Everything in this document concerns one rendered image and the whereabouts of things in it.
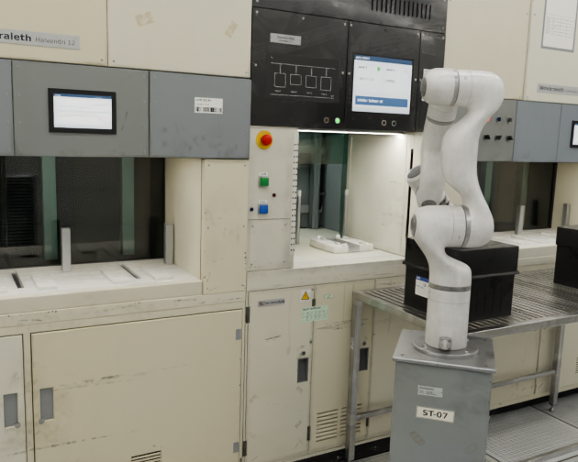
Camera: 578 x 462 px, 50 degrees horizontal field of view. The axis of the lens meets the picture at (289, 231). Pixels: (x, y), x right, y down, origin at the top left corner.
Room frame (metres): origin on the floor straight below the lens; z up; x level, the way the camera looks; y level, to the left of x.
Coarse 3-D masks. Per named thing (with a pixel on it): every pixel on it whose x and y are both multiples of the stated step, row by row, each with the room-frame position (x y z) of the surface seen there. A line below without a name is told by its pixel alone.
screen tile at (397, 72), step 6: (390, 66) 2.49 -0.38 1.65; (384, 72) 2.48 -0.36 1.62; (390, 72) 2.49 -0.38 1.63; (396, 72) 2.51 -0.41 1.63; (402, 72) 2.52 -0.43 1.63; (408, 72) 2.54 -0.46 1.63; (384, 78) 2.48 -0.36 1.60; (396, 78) 2.51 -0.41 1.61; (402, 78) 2.52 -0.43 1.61; (408, 78) 2.54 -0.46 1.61; (384, 84) 2.48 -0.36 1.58; (390, 84) 2.50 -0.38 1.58; (396, 84) 2.51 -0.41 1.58; (402, 84) 2.52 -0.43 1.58; (384, 90) 2.48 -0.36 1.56; (390, 90) 2.50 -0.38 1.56; (396, 90) 2.51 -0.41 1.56; (402, 90) 2.53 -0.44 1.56
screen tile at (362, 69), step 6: (360, 66) 2.42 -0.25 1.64; (366, 66) 2.44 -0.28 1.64; (372, 66) 2.45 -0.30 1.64; (360, 72) 2.42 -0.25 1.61; (366, 72) 2.44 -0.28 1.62; (372, 72) 2.45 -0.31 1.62; (378, 72) 2.47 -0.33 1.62; (378, 78) 2.47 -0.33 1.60; (360, 84) 2.42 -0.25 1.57; (366, 84) 2.44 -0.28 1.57; (372, 84) 2.45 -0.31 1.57; (378, 84) 2.47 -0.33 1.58; (360, 90) 2.43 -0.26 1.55; (366, 90) 2.44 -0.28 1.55; (372, 90) 2.46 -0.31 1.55; (378, 90) 2.47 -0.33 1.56
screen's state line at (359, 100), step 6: (360, 96) 2.43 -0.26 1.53; (366, 96) 2.44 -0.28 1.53; (372, 96) 2.46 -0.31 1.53; (360, 102) 2.43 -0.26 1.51; (366, 102) 2.44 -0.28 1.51; (372, 102) 2.46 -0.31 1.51; (378, 102) 2.47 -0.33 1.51; (384, 102) 2.48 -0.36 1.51; (390, 102) 2.50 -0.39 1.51; (396, 102) 2.51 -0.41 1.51; (402, 102) 2.53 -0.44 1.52
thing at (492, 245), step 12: (408, 240) 2.22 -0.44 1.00; (492, 240) 2.22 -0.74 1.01; (408, 252) 2.21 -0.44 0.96; (420, 252) 2.16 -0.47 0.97; (456, 252) 2.00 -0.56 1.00; (468, 252) 2.01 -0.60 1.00; (480, 252) 2.03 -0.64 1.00; (492, 252) 2.06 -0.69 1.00; (504, 252) 2.09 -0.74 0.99; (516, 252) 2.11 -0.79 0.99; (408, 264) 2.21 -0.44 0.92; (420, 264) 2.15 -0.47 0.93; (468, 264) 2.01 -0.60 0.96; (480, 264) 2.04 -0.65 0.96; (492, 264) 2.06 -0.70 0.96; (504, 264) 2.09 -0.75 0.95; (516, 264) 2.12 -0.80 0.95; (480, 276) 2.04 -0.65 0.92; (492, 276) 2.06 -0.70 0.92
